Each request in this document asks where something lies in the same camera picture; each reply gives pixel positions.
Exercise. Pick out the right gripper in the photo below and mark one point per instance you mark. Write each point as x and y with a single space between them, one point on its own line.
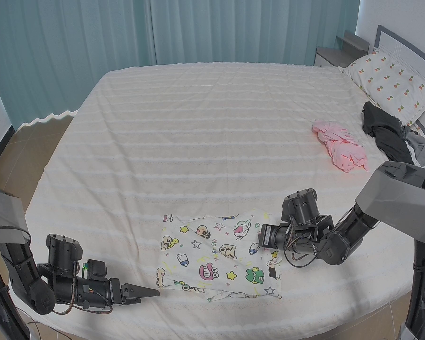
278 237

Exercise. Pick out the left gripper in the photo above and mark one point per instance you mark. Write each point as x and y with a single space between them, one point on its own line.
99 292

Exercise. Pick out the white printed pyjama top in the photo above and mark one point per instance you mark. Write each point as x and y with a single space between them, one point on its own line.
216 257

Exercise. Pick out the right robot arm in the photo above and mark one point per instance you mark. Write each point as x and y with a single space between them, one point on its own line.
393 197

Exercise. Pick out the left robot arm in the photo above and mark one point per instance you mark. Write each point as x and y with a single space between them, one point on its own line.
21 271

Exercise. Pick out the bed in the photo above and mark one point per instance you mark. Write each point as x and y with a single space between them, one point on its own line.
198 136

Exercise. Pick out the pile of clothes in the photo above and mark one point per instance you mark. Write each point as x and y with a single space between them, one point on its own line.
386 133

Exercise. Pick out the pink garment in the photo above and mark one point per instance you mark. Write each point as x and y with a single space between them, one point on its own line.
343 147

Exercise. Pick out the grey bedside table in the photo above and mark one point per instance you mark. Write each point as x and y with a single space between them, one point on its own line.
334 55

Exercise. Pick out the white printed pillow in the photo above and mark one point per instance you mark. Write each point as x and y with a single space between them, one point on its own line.
389 80

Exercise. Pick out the blue-green curtain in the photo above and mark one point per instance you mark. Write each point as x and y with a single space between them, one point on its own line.
163 19

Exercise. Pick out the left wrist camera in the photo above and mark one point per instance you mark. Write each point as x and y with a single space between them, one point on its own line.
97 269

